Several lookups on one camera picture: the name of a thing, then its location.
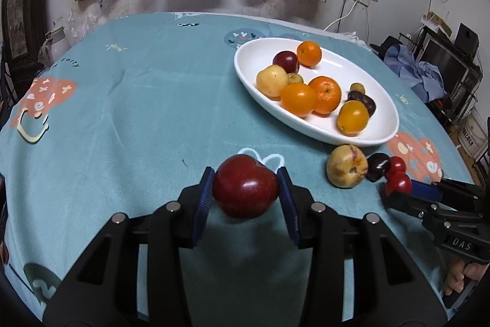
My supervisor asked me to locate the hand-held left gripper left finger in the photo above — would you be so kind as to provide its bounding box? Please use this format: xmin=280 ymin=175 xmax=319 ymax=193
xmin=42 ymin=166 xmax=215 ymax=327

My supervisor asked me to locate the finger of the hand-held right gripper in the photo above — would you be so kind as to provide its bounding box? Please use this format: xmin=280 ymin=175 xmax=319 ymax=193
xmin=380 ymin=184 xmax=483 ymax=224
xmin=409 ymin=177 xmax=487 ymax=205

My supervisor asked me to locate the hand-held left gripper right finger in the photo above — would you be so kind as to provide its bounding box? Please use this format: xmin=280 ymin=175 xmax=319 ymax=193
xmin=276 ymin=166 xmax=448 ymax=327

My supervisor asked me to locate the small red plum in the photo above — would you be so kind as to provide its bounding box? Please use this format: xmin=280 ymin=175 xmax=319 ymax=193
xmin=385 ymin=172 xmax=413 ymax=196

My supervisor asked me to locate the yellow blushed pear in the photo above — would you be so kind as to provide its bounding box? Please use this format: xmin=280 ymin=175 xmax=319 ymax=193
xmin=326 ymin=144 xmax=369 ymax=190

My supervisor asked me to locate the orange persimmon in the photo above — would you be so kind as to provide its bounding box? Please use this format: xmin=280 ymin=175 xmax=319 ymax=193
xmin=337 ymin=101 xmax=370 ymax=136
xmin=281 ymin=82 xmax=318 ymax=117

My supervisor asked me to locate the orange mandarin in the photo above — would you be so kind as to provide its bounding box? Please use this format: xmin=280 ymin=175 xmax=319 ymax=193
xmin=296 ymin=41 xmax=322 ymax=68
xmin=308 ymin=76 xmax=342 ymax=115

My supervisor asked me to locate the pale yellow plum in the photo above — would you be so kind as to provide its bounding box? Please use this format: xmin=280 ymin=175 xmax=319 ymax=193
xmin=256 ymin=65 xmax=288 ymax=98

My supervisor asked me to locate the white oval plate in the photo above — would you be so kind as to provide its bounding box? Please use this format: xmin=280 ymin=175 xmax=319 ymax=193
xmin=234 ymin=38 xmax=400 ymax=147

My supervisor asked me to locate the person's right hand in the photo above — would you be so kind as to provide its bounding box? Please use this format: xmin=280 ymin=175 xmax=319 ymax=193
xmin=443 ymin=260 xmax=467 ymax=296

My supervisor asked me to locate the white printed carton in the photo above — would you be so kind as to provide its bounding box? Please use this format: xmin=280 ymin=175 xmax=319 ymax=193
xmin=457 ymin=108 xmax=488 ymax=155

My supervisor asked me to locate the teal printed tablecloth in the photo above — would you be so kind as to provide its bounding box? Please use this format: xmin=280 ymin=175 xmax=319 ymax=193
xmin=0 ymin=12 xmax=485 ymax=327

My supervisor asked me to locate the blue clothes pile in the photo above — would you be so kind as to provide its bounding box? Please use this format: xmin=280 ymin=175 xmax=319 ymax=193
xmin=383 ymin=44 xmax=447 ymax=103

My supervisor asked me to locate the black monitor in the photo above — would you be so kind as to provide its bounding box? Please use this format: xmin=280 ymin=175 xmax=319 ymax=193
xmin=419 ymin=36 xmax=473 ymax=94

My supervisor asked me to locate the black speaker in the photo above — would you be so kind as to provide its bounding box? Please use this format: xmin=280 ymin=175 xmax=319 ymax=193
xmin=455 ymin=23 xmax=480 ymax=55

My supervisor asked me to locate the cardboard box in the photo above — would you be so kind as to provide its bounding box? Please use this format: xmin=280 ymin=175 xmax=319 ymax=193
xmin=420 ymin=11 xmax=452 ymax=36

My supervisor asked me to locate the metal kettle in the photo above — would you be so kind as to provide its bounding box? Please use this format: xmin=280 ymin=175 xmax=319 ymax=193
xmin=38 ymin=26 xmax=67 ymax=67

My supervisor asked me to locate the dark wooden framed picture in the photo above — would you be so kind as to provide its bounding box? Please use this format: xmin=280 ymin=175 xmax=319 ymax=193
xmin=0 ymin=0 xmax=52 ymax=61

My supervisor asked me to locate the white power cable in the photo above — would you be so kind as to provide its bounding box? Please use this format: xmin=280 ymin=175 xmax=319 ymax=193
xmin=323 ymin=0 xmax=362 ymax=32

